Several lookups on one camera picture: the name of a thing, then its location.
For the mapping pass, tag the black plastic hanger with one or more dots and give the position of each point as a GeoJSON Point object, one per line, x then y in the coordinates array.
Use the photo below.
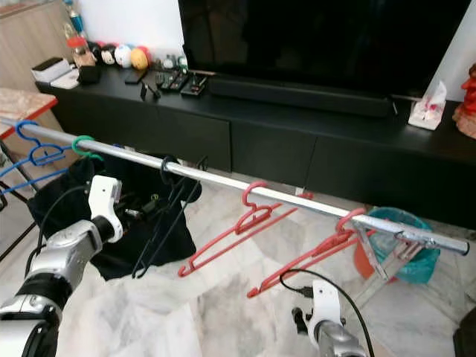
{"type": "Point", "coordinates": [141, 264]}

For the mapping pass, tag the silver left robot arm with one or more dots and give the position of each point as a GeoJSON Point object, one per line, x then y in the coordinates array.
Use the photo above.
{"type": "Point", "coordinates": [59, 275]}

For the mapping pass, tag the green plastic hanger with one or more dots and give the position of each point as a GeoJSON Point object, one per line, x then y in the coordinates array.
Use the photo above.
{"type": "Point", "coordinates": [83, 139]}

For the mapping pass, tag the red plastic hanger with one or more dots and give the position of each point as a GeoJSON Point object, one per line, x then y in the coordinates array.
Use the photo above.
{"type": "Point", "coordinates": [256, 213]}
{"type": "Point", "coordinates": [342, 239]}

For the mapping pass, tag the blue plastic hanger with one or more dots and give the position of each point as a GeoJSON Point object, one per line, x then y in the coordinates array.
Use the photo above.
{"type": "Point", "coordinates": [47, 154]}

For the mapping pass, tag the black T-shirt green print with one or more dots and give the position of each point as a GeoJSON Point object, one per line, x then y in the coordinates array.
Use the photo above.
{"type": "Point", "coordinates": [119, 256]}

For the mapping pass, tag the silver clothes rack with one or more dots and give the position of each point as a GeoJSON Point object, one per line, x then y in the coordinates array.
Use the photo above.
{"type": "Point", "coordinates": [223, 181]}

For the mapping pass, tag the black remote control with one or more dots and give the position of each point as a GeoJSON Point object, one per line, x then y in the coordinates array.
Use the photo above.
{"type": "Point", "coordinates": [167, 79]}
{"type": "Point", "coordinates": [181, 80]}
{"type": "Point", "coordinates": [197, 84]}

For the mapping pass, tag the black phone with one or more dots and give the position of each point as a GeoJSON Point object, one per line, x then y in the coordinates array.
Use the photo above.
{"type": "Point", "coordinates": [136, 76]}

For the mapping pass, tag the orange bin with teal bag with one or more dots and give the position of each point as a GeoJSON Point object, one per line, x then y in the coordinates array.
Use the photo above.
{"type": "Point", "coordinates": [420, 256]}

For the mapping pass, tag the small black box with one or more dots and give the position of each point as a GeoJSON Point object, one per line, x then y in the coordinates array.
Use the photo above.
{"type": "Point", "coordinates": [89, 74]}

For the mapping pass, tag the yellow plush ball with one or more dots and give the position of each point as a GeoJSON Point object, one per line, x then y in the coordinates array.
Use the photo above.
{"type": "Point", "coordinates": [140, 58]}

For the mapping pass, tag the black plush ball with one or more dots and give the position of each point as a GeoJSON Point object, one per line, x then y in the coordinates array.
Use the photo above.
{"type": "Point", "coordinates": [108, 54]}

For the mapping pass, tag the dark grey fabric sofa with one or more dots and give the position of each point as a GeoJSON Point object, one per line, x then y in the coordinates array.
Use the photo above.
{"type": "Point", "coordinates": [466, 335]}

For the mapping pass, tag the white flat box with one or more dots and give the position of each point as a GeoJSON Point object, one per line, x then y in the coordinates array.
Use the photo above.
{"type": "Point", "coordinates": [50, 69]}

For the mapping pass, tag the black television console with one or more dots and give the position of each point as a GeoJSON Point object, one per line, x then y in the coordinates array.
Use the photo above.
{"type": "Point", "coordinates": [305, 163]}

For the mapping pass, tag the black soundbar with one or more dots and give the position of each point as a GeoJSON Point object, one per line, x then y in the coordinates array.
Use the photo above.
{"type": "Point", "coordinates": [297, 95]}

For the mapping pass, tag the blue bottle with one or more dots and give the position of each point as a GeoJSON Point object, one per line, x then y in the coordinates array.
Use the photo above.
{"type": "Point", "coordinates": [73, 16]}

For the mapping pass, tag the light wooden cabinet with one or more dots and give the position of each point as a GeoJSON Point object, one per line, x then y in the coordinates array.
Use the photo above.
{"type": "Point", "coordinates": [30, 37]}

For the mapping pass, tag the black flat television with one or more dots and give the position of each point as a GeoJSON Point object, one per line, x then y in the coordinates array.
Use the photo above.
{"type": "Point", "coordinates": [320, 41]}

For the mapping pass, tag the red laughing Buddha statue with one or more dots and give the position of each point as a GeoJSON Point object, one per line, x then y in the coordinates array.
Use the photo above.
{"type": "Point", "coordinates": [467, 104]}

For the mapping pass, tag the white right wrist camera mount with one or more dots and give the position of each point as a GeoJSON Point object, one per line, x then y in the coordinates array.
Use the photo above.
{"type": "Point", "coordinates": [324, 309]}

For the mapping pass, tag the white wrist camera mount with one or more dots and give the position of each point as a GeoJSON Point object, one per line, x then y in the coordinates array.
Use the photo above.
{"type": "Point", "coordinates": [108, 201]}
{"type": "Point", "coordinates": [324, 309]}

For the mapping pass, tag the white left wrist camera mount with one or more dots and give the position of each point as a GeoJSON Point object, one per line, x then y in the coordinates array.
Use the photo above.
{"type": "Point", "coordinates": [108, 201]}

